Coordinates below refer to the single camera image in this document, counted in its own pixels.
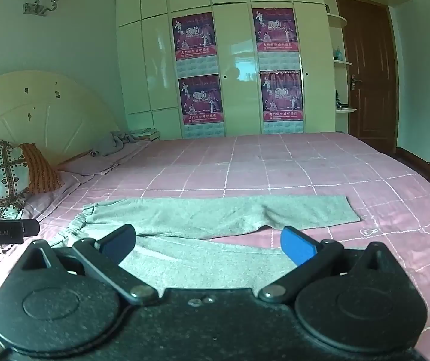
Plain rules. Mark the orange brown cloth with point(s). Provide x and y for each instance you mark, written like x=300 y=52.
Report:
x=42 y=173

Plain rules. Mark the bed with pink checked sheet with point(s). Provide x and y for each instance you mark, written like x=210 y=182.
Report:
x=275 y=165

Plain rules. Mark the cream wooden headboard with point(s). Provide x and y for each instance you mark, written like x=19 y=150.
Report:
x=49 y=112

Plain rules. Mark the cream corner shelf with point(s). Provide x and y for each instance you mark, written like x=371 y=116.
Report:
x=340 y=64

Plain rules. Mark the grey crumpled blanket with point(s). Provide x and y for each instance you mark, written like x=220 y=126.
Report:
x=115 y=143

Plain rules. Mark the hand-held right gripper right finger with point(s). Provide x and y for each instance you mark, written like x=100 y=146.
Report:
x=297 y=247

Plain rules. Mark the black white patterned cloth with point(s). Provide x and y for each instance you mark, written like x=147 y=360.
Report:
x=0 y=176

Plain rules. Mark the purple wall poster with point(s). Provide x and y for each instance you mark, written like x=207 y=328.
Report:
x=201 y=99
x=275 y=30
x=194 y=35
x=281 y=96

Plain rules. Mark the green towel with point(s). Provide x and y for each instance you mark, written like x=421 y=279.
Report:
x=200 y=214

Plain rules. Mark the brown wooden door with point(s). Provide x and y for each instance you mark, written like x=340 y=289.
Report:
x=369 y=75

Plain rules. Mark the teal bottle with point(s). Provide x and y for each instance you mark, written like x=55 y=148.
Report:
x=337 y=53

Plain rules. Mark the stack of books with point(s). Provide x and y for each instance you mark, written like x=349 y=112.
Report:
x=146 y=134

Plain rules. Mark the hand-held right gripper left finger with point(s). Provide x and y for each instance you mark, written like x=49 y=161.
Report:
x=119 y=241

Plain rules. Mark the cream wardrobe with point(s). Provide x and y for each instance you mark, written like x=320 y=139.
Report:
x=237 y=45

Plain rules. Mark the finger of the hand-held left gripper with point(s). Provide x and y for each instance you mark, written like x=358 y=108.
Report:
x=30 y=227

